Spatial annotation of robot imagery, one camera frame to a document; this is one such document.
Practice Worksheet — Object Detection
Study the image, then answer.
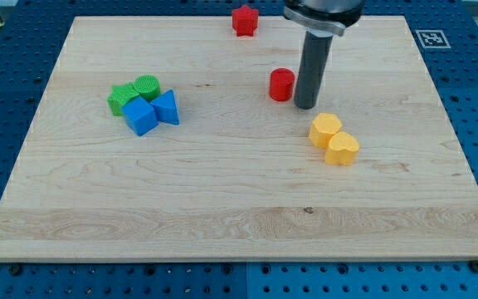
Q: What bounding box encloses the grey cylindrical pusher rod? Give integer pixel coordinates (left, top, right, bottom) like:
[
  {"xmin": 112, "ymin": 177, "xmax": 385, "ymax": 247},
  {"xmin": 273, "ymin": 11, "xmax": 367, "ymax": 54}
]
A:
[{"xmin": 294, "ymin": 32, "xmax": 333, "ymax": 110}]

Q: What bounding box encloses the red cylinder block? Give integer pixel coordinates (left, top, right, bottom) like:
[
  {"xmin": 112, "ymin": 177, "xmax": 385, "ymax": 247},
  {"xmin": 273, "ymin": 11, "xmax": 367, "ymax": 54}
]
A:
[{"xmin": 269, "ymin": 68, "xmax": 295, "ymax": 101}]

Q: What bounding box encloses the red star block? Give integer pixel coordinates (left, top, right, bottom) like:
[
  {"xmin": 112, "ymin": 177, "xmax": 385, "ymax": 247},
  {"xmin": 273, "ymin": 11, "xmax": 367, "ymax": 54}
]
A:
[{"xmin": 232, "ymin": 5, "xmax": 259, "ymax": 37}]

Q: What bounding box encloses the green star block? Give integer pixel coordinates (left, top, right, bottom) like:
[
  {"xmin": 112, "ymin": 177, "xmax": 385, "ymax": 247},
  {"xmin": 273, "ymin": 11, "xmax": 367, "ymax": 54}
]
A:
[{"xmin": 107, "ymin": 82, "xmax": 139, "ymax": 116}]

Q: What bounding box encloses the yellow hexagon block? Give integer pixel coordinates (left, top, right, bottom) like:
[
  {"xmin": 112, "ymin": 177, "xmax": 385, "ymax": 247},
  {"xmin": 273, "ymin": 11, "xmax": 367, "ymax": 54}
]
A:
[{"xmin": 309, "ymin": 113, "xmax": 343, "ymax": 148}]

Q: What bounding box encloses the yellow heart block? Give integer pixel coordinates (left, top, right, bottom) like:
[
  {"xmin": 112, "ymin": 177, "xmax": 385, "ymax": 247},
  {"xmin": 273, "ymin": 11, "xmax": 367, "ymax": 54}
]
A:
[{"xmin": 324, "ymin": 131, "xmax": 360, "ymax": 165}]

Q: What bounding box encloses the white fiducial marker tag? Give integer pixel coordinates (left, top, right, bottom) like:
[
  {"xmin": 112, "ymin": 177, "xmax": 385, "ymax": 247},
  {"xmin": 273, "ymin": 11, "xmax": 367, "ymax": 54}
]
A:
[{"xmin": 416, "ymin": 29, "xmax": 451, "ymax": 49}]

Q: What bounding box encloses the blue triangle block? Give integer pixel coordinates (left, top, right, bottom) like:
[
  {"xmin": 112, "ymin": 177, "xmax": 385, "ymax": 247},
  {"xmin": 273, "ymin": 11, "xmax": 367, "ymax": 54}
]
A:
[{"xmin": 150, "ymin": 90, "xmax": 179, "ymax": 125}]

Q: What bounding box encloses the green cylinder block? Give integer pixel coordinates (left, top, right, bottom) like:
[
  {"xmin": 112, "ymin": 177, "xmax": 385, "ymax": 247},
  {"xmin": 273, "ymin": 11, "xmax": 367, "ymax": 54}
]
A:
[{"xmin": 133, "ymin": 75, "xmax": 161, "ymax": 101}]

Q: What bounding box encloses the wooden board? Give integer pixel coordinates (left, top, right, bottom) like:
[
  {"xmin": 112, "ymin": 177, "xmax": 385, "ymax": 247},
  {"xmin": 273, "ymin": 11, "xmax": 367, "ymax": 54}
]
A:
[{"xmin": 0, "ymin": 16, "xmax": 478, "ymax": 263}]

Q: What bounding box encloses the blue cube block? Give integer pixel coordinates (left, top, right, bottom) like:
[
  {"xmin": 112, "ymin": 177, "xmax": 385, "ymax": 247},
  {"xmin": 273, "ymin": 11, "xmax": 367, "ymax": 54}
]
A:
[{"xmin": 121, "ymin": 97, "xmax": 159, "ymax": 136}]

